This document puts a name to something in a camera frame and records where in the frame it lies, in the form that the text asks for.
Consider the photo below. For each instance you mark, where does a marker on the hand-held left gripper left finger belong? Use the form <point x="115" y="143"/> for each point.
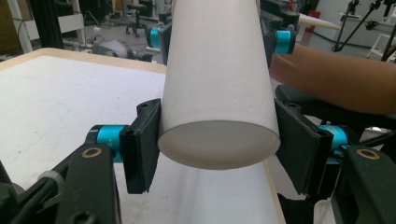
<point x="140" y="149"/>

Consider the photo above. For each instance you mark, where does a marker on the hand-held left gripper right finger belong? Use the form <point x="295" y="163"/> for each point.
<point x="299" y="146"/>

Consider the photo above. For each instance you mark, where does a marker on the stack of white paper cups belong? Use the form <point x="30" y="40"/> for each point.
<point x="218" y="77"/>

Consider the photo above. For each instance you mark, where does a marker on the red box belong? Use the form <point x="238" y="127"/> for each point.
<point x="313" y="15"/>

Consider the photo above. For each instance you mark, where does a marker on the white table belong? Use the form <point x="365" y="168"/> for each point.
<point x="320" y="22"/>

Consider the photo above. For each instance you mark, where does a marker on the black office chair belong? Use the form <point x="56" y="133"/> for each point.
<point x="137" y="7"/>

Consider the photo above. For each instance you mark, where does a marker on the grey floor device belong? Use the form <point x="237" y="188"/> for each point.
<point x="112" y="49"/>

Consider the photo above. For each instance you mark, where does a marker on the dark cloth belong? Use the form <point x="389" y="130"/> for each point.
<point x="294" y="210"/>

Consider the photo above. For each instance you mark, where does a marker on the black tripod stand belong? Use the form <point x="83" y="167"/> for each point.
<point x="345" y="21"/>
<point x="390" y="43"/>

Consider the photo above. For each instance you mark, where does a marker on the white panel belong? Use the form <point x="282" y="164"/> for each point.
<point x="71" y="23"/>

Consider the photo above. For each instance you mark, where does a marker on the black metal frame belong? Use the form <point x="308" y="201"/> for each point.
<point x="46" y="21"/>

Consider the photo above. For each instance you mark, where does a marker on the white post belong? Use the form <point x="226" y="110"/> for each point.
<point x="21" y="28"/>

